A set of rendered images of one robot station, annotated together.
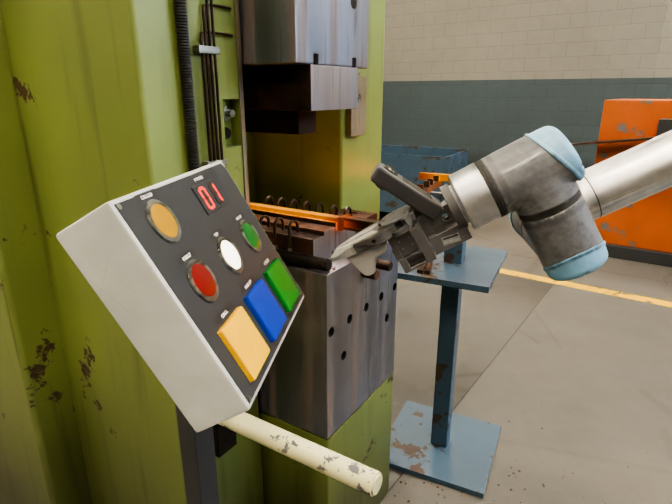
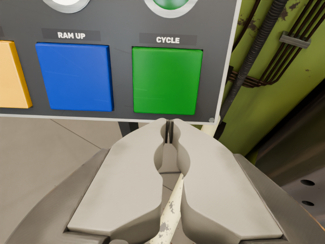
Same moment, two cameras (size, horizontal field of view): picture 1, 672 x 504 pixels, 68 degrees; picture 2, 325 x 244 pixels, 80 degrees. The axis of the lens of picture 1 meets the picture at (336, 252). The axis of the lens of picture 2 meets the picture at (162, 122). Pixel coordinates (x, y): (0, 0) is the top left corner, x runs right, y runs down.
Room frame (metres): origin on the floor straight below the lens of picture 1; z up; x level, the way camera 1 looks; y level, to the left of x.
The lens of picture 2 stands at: (0.73, -0.07, 1.17)
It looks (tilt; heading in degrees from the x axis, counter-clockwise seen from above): 58 degrees down; 81
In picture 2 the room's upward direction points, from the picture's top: 4 degrees clockwise
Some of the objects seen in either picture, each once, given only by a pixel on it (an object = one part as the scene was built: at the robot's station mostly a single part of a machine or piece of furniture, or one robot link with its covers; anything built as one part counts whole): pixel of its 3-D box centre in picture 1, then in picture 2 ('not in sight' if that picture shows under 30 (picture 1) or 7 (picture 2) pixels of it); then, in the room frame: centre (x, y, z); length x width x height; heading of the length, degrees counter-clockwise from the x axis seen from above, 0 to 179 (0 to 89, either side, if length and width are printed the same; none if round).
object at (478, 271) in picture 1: (453, 263); not in sight; (1.61, -0.40, 0.75); 0.40 x 0.30 x 0.02; 154
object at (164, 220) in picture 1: (163, 221); not in sight; (0.57, 0.20, 1.16); 0.05 x 0.03 x 0.04; 148
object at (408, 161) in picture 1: (401, 183); not in sight; (5.39, -0.71, 0.36); 1.21 x 0.81 x 0.72; 61
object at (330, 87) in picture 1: (265, 88); not in sight; (1.31, 0.18, 1.32); 0.42 x 0.20 x 0.10; 58
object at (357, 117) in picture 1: (356, 105); not in sight; (1.53, -0.06, 1.27); 0.09 x 0.02 x 0.17; 148
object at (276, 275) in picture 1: (280, 285); (165, 82); (0.76, 0.09, 1.01); 0.07 x 0.05 x 0.07; 173
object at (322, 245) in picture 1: (271, 227); not in sight; (1.31, 0.18, 0.96); 0.42 x 0.20 x 0.09; 58
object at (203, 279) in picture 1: (203, 280); not in sight; (0.57, 0.16, 1.09); 0.05 x 0.03 x 0.04; 148
